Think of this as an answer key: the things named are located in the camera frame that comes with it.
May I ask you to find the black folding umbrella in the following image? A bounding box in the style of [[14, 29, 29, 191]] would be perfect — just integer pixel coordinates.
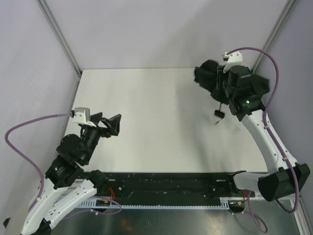
[[194, 60, 270, 121]]

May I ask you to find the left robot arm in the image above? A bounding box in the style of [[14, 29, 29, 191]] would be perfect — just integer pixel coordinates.
[[3, 108, 122, 235]]

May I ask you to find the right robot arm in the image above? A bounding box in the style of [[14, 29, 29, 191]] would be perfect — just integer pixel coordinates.
[[217, 65, 311, 201]]

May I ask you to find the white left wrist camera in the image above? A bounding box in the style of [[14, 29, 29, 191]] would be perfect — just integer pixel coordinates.
[[71, 107, 96, 127]]

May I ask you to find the grey slotted cable duct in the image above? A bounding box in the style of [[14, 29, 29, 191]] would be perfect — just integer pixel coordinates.
[[61, 197, 245, 210]]

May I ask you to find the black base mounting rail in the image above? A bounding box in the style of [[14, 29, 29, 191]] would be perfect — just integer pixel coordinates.
[[105, 172, 249, 206]]

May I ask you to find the left aluminium frame post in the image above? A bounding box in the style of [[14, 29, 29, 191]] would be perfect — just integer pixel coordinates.
[[36, 0, 83, 76]]

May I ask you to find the aluminium frame post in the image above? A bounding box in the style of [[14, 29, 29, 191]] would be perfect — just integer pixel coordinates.
[[250, 0, 298, 74], [36, 0, 83, 76]]

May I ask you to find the right aluminium frame post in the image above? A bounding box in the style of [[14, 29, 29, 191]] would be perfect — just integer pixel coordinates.
[[250, 0, 298, 74]]

